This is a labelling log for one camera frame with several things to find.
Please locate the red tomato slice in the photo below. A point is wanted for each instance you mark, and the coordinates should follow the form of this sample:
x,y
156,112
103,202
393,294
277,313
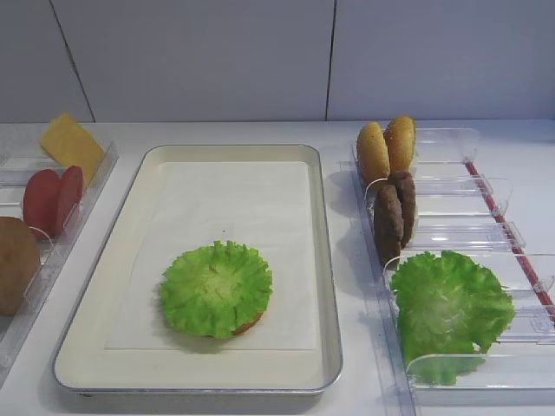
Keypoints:
x,y
40,202
69,195

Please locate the rear golden bun half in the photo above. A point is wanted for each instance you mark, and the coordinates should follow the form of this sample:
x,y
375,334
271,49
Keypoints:
x,y
400,138

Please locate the golden bun half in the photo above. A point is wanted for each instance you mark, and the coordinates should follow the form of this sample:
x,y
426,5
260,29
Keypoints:
x,y
400,138
372,153

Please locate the clear acrylic rack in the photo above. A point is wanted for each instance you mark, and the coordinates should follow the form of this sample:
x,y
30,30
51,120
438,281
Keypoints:
x,y
20,159
459,208

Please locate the clear acrylic left rack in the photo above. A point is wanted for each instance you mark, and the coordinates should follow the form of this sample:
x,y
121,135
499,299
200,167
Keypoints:
x,y
20,159

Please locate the white parchment paper sheet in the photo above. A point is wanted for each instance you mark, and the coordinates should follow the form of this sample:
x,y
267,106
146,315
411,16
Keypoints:
x,y
180,207

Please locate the rear brown meat patty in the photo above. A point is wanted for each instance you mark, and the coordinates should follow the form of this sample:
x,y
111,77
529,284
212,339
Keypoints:
x,y
405,188

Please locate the front brown meat patty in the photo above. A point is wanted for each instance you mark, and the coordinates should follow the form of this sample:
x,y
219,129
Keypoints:
x,y
388,224

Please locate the green lettuce leaf on bun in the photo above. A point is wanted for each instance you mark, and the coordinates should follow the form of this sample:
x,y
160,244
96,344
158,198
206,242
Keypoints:
x,y
213,290

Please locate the brown bun top left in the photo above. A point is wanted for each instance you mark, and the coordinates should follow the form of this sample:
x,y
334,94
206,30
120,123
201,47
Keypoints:
x,y
20,259

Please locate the yellow cheese slice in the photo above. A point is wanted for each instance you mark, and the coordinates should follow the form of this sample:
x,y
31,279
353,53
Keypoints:
x,y
69,144

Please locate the green lettuce leaf in rack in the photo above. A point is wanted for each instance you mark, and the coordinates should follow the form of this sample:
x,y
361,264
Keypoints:
x,y
451,310

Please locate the brown meat patty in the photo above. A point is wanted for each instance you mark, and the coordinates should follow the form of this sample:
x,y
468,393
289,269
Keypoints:
x,y
388,224
405,188

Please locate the front golden bun half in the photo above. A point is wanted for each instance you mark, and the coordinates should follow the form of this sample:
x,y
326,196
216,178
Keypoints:
x,y
372,153

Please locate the bottom bun under lettuce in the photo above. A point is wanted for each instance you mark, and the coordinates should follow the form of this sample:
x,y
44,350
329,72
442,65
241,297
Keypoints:
x,y
247,325

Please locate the clear acrylic right rack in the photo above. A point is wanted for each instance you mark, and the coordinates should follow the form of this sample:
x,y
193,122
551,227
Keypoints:
x,y
459,208

